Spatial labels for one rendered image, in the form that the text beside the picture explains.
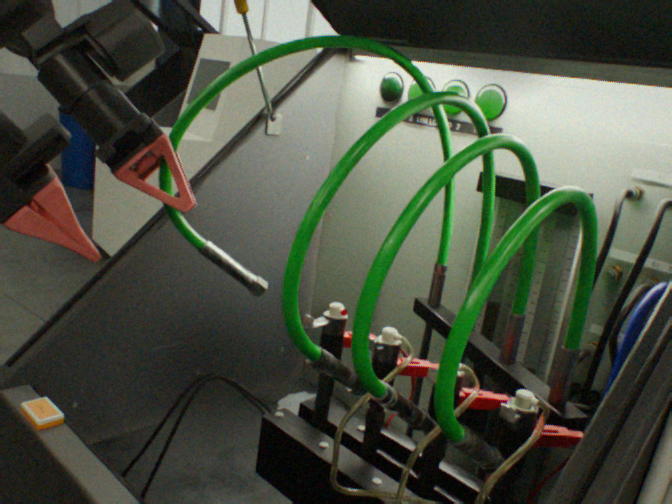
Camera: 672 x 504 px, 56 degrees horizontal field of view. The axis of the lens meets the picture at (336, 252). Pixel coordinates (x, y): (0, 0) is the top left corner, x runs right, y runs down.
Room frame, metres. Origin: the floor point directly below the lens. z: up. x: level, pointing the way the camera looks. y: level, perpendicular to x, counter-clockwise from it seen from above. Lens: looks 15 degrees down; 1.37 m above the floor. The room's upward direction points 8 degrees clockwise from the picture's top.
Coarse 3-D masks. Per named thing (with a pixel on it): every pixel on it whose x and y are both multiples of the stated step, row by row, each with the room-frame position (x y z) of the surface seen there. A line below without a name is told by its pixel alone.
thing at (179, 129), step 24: (288, 48) 0.72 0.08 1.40; (312, 48) 0.73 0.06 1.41; (360, 48) 0.76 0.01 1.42; (384, 48) 0.77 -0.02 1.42; (240, 72) 0.70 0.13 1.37; (408, 72) 0.79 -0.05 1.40; (192, 120) 0.68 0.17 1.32; (168, 168) 0.67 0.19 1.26; (168, 192) 0.67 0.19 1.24; (168, 216) 0.68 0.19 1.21; (192, 240) 0.68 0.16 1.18
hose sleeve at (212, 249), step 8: (208, 240) 0.70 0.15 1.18; (208, 248) 0.69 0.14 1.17; (216, 248) 0.70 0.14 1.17; (208, 256) 0.69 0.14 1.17; (216, 256) 0.69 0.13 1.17; (224, 256) 0.70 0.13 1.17; (216, 264) 0.70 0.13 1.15; (224, 264) 0.70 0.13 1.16; (232, 264) 0.70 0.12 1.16; (240, 264) 0.72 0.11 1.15; (232, 272) 0.70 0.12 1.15; (240, 272) 0.71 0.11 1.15; (248, 272) 0.71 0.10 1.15; (240, 280) 0.71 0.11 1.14; (248, 280) 0.71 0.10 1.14; (256, 280) 0.72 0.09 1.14; (248, 288) 0.72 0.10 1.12
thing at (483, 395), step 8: (464, 392) 0.58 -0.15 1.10; (480, 392) 0.58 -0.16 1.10; (488, 392) 0.59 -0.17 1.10; (464, 400) 0.57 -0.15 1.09; (480, 400) 0.58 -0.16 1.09; (488, 400) 0.58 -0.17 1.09; (496, 400) 0.58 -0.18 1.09; (504, 400) 0.58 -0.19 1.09; (472, 408) 0.58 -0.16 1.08; (480, 408) 0.58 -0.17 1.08; (488, 408) 0.58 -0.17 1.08
